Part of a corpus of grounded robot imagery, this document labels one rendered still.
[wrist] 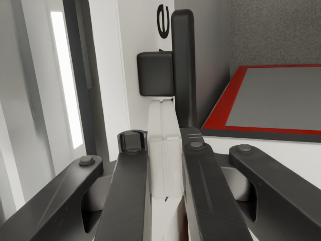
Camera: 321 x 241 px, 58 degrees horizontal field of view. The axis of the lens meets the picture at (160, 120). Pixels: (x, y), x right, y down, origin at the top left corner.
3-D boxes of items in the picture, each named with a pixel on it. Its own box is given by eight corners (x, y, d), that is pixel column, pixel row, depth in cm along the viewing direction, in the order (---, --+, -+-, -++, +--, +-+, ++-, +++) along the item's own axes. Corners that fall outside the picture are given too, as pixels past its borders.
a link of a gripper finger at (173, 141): (164, 138, 12) (181, 137, 12) (161, 99, 19) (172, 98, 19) (168, 200, 13) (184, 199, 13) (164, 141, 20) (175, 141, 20)
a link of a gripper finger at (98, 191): (151, 209, 11) (75, 214, 11) (152, 155, 16) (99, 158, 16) (147, 175, 11) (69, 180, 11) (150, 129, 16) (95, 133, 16)
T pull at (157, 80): (195, 8, 17) (189, 8, 16) (197, 127, 19) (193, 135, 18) (139, 13, 18) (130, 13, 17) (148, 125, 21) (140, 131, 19)
